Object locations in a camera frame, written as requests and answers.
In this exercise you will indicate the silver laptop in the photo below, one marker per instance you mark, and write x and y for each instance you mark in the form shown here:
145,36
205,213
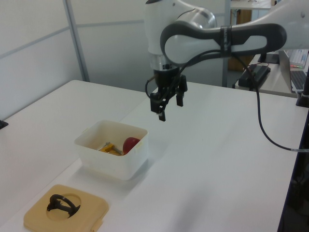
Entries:
285,70

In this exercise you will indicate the yellow clamp tool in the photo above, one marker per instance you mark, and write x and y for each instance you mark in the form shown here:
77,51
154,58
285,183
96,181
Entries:
107,147

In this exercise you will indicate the grey office desk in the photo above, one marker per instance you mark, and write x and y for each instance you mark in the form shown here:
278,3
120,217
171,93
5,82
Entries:
275,82

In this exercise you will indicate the beige container lid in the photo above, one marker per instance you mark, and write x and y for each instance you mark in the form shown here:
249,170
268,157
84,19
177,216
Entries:
36,217

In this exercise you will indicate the white keyboard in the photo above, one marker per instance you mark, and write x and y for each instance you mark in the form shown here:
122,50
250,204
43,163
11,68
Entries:
300,58

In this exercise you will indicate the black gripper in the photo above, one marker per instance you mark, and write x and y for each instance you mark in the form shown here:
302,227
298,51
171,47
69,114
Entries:
167,81

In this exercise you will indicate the white plastic container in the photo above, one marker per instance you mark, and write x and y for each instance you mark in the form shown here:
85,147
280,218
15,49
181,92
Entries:
113,166

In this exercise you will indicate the black electronics box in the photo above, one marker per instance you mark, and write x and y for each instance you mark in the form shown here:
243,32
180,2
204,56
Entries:
262,72

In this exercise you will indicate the red toy apple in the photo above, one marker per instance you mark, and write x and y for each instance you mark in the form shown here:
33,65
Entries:
130,143

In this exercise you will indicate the black monitor stand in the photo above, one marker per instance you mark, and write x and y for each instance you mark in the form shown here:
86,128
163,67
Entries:
269,58

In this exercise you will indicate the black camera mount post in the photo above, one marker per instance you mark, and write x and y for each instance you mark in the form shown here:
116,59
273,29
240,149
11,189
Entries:
306,91

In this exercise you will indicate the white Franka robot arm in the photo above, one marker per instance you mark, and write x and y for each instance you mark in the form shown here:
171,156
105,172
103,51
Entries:
154,29

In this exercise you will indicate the grey partition post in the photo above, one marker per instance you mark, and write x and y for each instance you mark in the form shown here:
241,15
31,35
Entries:
76,41

